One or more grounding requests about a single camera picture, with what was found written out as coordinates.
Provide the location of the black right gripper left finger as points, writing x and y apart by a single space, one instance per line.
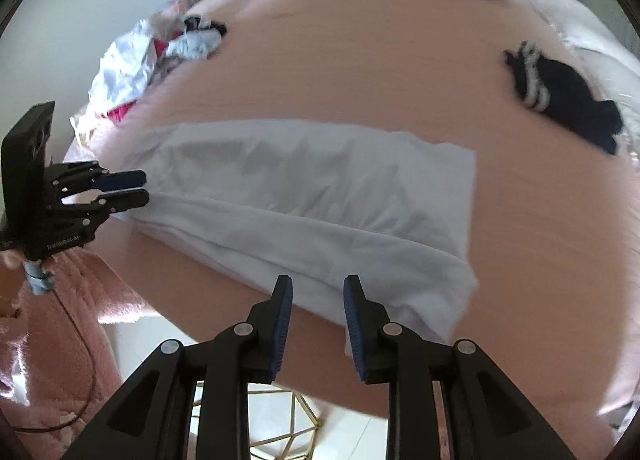
191 401

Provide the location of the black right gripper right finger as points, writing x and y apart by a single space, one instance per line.
444 401

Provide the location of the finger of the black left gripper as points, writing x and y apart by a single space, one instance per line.
110 179
117 202

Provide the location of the light grey white garment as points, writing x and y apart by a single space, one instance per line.
254 199

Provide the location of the pile of white pink clothes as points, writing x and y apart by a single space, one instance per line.
140 59

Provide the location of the pink fluffy rug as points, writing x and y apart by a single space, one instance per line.
57 365

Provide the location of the pink bed sheet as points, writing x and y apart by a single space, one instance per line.
554 237

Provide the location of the navy white striped garment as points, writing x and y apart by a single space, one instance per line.
559 92

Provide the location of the white fluffy blanket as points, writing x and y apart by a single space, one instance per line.
609 67

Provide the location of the gold wire frame basket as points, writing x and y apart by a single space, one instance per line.
282 423

